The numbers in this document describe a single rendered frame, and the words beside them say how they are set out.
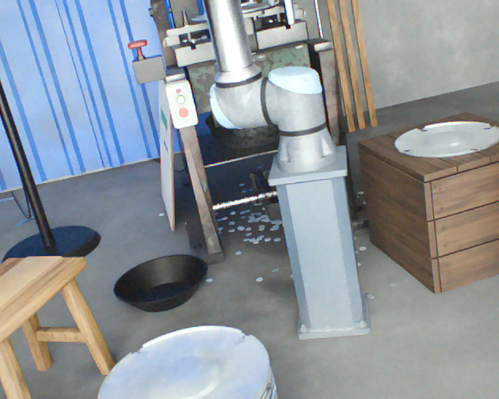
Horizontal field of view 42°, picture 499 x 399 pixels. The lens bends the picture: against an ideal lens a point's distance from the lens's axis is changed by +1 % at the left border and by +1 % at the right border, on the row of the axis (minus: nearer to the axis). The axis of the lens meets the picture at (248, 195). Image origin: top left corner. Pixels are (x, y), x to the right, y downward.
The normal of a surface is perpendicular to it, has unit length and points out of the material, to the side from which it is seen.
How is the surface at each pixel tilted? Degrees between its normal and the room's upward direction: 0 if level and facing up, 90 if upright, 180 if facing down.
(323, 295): 90
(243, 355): 0
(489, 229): 90
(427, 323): 0
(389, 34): 90
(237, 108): 94
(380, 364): 0
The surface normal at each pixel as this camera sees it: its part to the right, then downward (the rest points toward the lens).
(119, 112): 0.14, 0.32
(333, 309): -0.13, 0.37
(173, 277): -0.19, -0.33
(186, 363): -0.18, -0.92
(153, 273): 0.16, -0.41
